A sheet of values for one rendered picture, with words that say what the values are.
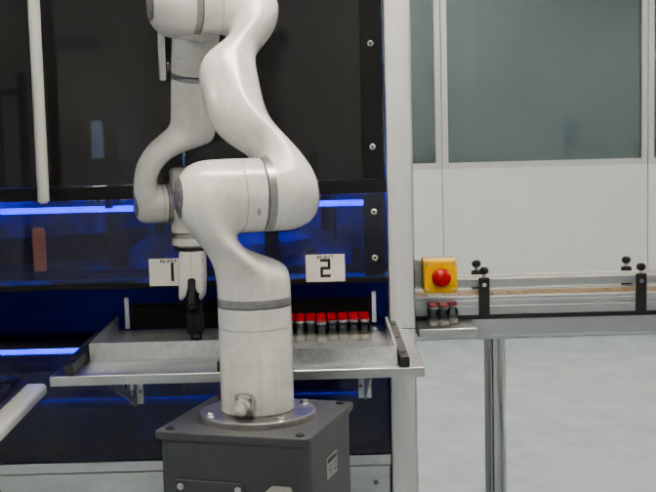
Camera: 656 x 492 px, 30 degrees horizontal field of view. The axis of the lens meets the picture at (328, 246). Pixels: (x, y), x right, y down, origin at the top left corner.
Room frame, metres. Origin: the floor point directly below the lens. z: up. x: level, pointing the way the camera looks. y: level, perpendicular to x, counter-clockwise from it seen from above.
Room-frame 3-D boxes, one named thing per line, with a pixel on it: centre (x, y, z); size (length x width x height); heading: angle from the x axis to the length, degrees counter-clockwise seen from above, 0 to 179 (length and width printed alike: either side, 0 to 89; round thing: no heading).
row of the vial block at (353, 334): (2.53, 0.01, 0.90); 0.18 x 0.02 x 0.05; 90
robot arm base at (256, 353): (1.98, 0.12, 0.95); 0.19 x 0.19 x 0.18
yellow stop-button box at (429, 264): (2.67, -0.24, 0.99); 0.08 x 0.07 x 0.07; 0
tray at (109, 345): (2.55, 0.35, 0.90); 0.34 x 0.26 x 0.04; 0
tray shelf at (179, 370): (2.48, 0.18, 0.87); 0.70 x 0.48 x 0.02; 90
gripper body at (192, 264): (2.45, 0.27, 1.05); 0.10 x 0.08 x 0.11; 0
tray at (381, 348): (2.44, 0.01, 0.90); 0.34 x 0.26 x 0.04; 0
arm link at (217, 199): (1.97, 0.15, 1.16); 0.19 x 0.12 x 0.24; 108
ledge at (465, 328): (2.71, -0.26, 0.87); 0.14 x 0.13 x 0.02; 0
